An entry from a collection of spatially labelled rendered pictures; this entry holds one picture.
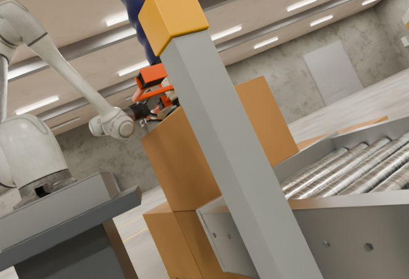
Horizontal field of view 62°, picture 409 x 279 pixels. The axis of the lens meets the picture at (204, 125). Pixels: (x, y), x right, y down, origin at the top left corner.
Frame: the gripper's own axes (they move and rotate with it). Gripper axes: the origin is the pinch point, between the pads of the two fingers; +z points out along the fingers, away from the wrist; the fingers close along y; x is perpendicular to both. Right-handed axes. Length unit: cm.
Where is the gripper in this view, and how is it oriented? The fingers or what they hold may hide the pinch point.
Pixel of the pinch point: (166, 102)
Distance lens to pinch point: 180.2
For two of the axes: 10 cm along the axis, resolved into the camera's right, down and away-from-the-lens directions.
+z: 8.0, -3.4, 4.9
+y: 4.2, 9.1, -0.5
